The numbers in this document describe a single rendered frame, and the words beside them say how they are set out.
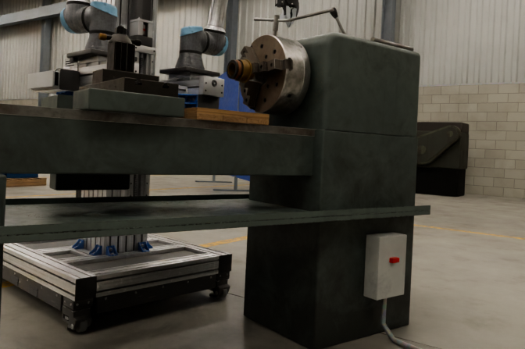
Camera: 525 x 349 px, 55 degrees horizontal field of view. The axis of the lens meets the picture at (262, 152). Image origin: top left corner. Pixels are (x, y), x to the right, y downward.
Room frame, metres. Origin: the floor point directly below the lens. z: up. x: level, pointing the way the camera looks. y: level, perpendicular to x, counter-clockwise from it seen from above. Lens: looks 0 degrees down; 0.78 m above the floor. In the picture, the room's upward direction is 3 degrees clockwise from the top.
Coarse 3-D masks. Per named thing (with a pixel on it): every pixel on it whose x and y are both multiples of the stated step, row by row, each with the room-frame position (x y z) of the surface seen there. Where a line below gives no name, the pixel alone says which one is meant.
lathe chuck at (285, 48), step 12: (264, 36) 2.03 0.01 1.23; (276, 36) 2.00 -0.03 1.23; (264, 48) 2.03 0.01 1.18; (276, 48) 1.97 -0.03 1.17; (288, 48) 1.95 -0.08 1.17; (264, 60) 2.03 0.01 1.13; (300, 60) 1.96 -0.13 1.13; (288, 72) 1.92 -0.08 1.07; (300, 72) 1.95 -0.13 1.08; (264, 84) 2.02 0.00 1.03; (276, 84) 1.96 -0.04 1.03; (288, 84) 1.93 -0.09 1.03; (300, 84) 1.97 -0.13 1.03; (264, 96) 2.02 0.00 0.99; (276, 96) 1.96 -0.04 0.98; (264, 108) 2.01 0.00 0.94; (276, 108) 1.99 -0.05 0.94; (288, 108) 2.02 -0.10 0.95
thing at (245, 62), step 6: (234, 60) 1.94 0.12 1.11; (240, 60) 1.96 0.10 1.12; (246, 60) 1.97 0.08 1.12; (228, 66) 1.97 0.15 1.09; (234, 66) 1.98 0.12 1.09; (240, 66) 1.93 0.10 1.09; (246, 66) 1.94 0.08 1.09; (228, 72) 1.97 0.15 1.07; (234, 72) 1.99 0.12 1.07; (240, 72) 1.93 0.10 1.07; (246, 72) 1.94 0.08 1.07; (234, 78) 1.95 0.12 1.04; (240, 78) 1.95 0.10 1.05; (246, 78) 1.96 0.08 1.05
